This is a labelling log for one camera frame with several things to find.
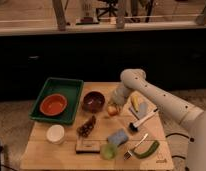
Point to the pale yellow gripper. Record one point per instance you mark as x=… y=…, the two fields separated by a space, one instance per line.
x=115 y=105

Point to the orange yellow apple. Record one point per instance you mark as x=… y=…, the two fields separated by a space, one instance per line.
x=113 y=110

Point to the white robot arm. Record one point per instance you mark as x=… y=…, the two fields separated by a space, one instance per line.
x=192 y=118

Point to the white paper cup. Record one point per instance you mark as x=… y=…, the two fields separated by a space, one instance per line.
x=55 y=134

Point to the grey cloth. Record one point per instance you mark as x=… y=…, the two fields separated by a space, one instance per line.
x=142 y=110

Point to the dark red bowl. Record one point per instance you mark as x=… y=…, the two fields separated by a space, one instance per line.
x=93 y=102

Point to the blue sponge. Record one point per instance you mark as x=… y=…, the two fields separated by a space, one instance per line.
x=118 y=138

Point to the bunch of dark grapes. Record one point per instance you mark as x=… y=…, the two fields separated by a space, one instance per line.
x=87 y=127

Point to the green plastic tray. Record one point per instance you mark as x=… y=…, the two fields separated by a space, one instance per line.
x=70 y=88

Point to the metal fork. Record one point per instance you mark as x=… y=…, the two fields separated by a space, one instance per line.
x=129 y=153

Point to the green cucumber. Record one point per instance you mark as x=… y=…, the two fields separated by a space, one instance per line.
x=153 y=147

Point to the orange bowl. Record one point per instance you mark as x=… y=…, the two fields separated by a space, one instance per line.
x=53 y=105

